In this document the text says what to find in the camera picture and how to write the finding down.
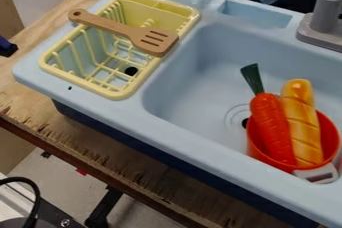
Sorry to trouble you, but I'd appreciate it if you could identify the light blue toy sink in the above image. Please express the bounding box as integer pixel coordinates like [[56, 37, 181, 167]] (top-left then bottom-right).
[[10, 0, 342, 228]]

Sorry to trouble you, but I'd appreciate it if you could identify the black cable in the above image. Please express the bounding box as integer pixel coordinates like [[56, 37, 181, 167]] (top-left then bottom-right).
[[0, 176, 43, 228]]

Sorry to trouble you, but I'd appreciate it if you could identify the dark blue clamp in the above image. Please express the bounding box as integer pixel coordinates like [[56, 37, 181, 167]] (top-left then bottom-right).
[[0, 35, 21, 58]]

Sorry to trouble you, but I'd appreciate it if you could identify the orange toy carrot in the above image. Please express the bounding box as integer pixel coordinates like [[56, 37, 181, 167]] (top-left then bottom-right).
[[239, 63, 298, 167]]

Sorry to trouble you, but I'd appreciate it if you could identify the orange pot with white handle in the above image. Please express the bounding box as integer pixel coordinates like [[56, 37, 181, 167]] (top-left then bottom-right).
[[244, 109, 342, 185]]

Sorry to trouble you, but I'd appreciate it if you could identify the grey tap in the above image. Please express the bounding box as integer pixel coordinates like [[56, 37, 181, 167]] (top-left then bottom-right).
[[295, 0, 342, 53]]

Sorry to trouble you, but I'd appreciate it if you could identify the yellow dish rack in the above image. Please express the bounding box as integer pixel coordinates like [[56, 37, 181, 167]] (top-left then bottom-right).
[[37, 0, 202, 101]]

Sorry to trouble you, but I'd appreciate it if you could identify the wooden spatula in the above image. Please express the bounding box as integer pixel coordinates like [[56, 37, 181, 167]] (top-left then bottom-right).
[[66, 8, 181, 58]]

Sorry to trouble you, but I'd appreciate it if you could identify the yellow toy bread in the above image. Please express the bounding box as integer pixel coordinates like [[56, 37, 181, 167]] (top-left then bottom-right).
[[277, 78, 326, 169]]

